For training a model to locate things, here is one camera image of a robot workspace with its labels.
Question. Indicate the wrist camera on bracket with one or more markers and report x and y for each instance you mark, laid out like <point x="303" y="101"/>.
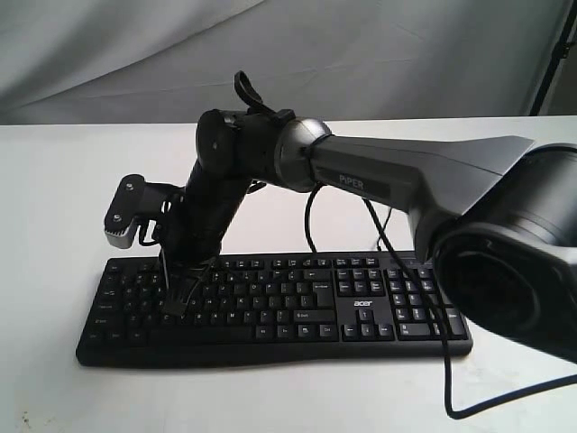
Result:
<point x="138" y="208"/>

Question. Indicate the grey backdrop cloth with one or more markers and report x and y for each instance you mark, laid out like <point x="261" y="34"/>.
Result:
<point x="120" y="62"/>

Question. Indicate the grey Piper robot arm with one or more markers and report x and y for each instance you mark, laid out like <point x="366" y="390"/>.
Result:
<point x="496" y="216"/>

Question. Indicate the black Acer keyboard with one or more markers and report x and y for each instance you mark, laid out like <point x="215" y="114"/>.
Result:
<point x="254" y="309"/>

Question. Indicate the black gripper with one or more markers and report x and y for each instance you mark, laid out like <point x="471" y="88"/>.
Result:
<point x="192" y="233"/>

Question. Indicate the black tripod stand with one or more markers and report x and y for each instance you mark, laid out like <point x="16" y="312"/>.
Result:
<point x="559" y="52"/>

